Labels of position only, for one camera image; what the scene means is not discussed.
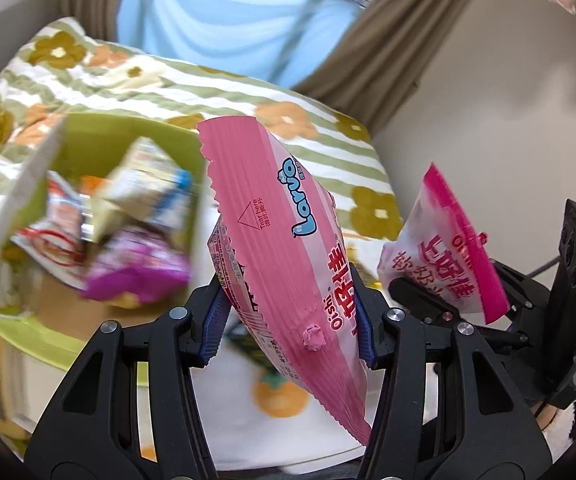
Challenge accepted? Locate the pink white snack bag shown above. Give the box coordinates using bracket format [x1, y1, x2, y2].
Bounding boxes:
[377, 165, 509, 324]

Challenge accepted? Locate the dark green snack bag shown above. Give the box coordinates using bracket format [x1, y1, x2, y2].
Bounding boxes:
[227, 324, 277, 374]

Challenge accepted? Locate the purple chips bag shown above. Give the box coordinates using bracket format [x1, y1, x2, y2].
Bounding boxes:
[82, 226, 190, 310]

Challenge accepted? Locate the pink Lavo snack bag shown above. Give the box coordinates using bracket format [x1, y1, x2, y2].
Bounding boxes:
[198, 116, 370, 444]

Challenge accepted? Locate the red white snack bag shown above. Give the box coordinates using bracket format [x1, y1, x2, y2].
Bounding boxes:
[11, 171, 84, 290]

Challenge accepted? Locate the blue cream snack bag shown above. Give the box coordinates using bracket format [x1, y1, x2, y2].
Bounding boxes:
[88, 136, 194, 248]

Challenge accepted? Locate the green cardboard box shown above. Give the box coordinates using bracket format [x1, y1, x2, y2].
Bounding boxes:
[0, 113, 206, 370]

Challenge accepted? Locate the right brown curtain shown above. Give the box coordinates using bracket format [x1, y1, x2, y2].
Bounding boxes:
[294, 0, 470, 134]

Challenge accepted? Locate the floral striped quilt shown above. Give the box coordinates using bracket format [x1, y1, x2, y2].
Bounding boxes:
[0, 16, 405, 271]

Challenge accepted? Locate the blue window cloth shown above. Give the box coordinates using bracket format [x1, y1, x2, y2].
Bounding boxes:
[117, 0, 362, 88]

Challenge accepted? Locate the grey headboard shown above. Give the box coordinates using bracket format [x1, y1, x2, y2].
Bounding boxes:
[0, 0, 61, 72]

